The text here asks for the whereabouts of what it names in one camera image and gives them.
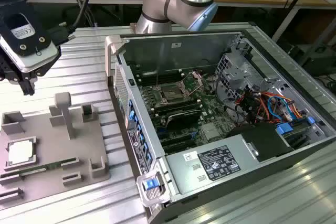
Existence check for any open PC case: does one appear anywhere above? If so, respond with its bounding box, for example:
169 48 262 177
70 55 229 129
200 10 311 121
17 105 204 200
104 22 336 224

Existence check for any black equipment box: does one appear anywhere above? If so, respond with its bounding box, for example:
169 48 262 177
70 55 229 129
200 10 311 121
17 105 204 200
304 47 336 77

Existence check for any silver chipset heat sink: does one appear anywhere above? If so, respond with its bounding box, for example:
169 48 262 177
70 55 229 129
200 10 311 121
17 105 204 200
202 124 220 141

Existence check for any blue case latch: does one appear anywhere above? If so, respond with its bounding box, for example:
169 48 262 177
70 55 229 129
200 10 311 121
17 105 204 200
144 179 160 191

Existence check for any blue wire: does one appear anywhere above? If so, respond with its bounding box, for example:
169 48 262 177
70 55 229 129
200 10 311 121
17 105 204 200
267 94 292 123

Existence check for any orange wire bundle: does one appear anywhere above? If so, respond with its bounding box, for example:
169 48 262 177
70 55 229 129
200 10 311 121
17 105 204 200
258 91 308 125

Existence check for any silver CPU green board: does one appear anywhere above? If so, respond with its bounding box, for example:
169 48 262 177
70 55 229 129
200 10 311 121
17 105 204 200
6 140 36 164

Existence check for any green RAM stick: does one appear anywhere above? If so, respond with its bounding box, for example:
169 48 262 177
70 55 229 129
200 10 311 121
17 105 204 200
18 157 77 177

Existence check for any blue plastic connector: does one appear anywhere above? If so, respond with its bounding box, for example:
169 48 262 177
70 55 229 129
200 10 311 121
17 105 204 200
277 123 293 136

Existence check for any grey power supply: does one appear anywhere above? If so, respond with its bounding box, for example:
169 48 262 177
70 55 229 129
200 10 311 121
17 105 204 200
164 133 259 196

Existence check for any green motherboard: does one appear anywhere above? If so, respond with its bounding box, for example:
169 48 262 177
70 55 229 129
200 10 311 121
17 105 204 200
136 69 237 154

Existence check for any black RAM slot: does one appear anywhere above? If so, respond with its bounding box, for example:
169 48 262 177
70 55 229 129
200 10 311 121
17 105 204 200
138 74 184 84
154 103 203 116
152 98 202 109
136 69 183 78

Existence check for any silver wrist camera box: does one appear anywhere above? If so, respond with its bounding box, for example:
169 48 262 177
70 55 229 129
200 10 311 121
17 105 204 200
0 11 61 74

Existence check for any metal socket cover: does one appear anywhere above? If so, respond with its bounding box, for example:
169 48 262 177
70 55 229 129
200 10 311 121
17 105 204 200
181 70 205 96

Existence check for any thick black cable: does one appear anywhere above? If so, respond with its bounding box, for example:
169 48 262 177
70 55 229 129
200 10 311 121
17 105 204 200
48 0 106 46

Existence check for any CPU socket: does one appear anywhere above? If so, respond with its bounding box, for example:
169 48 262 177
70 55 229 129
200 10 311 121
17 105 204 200
159 83 188 104

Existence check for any grey parts rack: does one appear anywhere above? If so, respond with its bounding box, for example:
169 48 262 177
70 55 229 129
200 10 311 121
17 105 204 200
0 91 111 205

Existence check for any black graphics card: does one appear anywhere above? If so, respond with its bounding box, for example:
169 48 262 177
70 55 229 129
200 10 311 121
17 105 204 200
165 110 202 130

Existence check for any perforated metal drive cage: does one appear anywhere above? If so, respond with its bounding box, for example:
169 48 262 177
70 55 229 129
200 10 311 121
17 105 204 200
214 52 263 99

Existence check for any black fan shroud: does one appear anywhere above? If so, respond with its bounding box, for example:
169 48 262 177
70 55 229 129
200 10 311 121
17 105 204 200
227 123 295 163

